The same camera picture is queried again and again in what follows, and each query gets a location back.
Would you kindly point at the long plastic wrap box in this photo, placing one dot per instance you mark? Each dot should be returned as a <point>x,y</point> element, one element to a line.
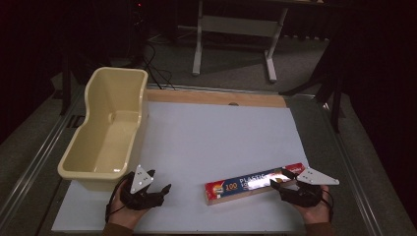
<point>229,190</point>

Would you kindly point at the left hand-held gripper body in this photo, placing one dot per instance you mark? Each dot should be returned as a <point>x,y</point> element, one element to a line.
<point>141,178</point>

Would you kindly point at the dark computer tower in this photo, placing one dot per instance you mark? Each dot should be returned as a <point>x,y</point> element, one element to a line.
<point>138,29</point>

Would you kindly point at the aluminium table frame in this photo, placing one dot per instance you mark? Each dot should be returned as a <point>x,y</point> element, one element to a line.
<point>32,170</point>

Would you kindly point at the white table mat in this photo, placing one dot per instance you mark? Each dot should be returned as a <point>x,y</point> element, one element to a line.
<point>213,137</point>

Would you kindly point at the person's left hand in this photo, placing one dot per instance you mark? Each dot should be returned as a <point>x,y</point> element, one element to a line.
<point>123,216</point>

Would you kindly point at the person's right hand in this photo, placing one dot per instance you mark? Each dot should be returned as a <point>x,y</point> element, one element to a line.
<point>316,213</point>

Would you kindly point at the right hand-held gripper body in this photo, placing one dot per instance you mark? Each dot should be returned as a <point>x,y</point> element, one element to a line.
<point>314,178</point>

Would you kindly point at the black tripod stand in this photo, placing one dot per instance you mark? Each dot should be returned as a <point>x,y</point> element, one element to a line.
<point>334,98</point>

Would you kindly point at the cream plastic bin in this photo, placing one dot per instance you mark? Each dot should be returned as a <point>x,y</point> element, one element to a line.
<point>108,137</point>

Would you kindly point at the white metal desk frame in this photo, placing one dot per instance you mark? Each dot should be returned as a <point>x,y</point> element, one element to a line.
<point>239,26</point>

